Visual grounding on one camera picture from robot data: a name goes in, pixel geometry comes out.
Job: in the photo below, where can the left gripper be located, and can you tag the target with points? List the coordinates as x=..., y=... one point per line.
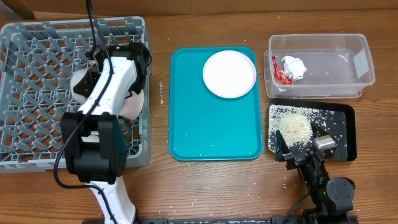
x=91, y=79

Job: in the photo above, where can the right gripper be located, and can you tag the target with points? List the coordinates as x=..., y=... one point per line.
x=299, y=156

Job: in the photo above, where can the pile of rice grains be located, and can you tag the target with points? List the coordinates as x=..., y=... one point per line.
x=294, y=125

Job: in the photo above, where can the small white round plate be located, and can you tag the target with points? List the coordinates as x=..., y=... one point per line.
x=132, y=106

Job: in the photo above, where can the red food wrapper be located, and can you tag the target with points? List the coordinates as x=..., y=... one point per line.
x=280, y=76

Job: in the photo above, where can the white paper napkin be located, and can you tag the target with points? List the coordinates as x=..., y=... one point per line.
x=294, y=67

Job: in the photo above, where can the grey metal bowl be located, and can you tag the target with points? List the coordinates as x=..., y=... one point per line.
x=81, y=85

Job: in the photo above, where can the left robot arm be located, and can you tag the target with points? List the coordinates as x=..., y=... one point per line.
x=94, y=147

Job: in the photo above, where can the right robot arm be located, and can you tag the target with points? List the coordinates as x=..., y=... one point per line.
x=328, y=200

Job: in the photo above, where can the grey plastic dishwasher rack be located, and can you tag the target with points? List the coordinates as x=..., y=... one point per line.
x=37, y=61

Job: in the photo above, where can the clear plastic waste bin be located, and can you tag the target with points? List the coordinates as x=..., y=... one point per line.
x=338, y=65

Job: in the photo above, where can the black plastic tray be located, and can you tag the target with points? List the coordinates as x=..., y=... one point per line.
x=345, y=151

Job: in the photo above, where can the large white round plate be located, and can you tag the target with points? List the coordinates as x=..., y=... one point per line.
x=229, y=74

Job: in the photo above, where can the teal plastic serving tray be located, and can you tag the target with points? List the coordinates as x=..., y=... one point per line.
x=206, y=127

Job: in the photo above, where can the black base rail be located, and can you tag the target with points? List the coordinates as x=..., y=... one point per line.
x=217, y=221

